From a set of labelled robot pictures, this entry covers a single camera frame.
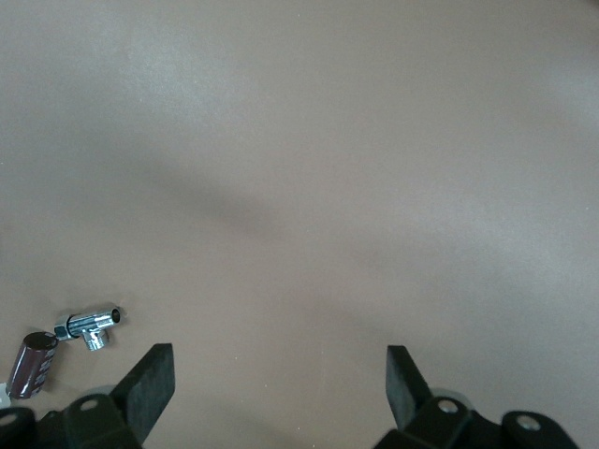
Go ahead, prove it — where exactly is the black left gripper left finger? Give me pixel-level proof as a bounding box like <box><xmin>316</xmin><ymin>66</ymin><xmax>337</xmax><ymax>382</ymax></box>
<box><xmin>63</xmin><ymin>343</ymin><xmax>176</xmax><ymax>449</ymax></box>

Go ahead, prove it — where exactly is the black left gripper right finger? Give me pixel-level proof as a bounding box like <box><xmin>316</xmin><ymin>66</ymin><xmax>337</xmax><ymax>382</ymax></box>
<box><xmin>373</xmin><ymin>345</ymin><xmax>504</xmax><ymax>449</ymax></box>

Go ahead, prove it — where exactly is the chrome tee pipe fitting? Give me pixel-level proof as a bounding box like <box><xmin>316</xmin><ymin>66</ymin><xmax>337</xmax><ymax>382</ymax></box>
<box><xmin>53</xmin><ymin>304</ymin><xmax>128</xmax><ymax>353</ymax></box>

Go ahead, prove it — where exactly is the brown cylindrical capacitor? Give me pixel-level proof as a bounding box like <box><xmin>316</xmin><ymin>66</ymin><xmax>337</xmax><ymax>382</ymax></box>
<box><xmin>7</xmin><ymin>330</ymin><xmax>61</xmax><ymax>399</ymax></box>

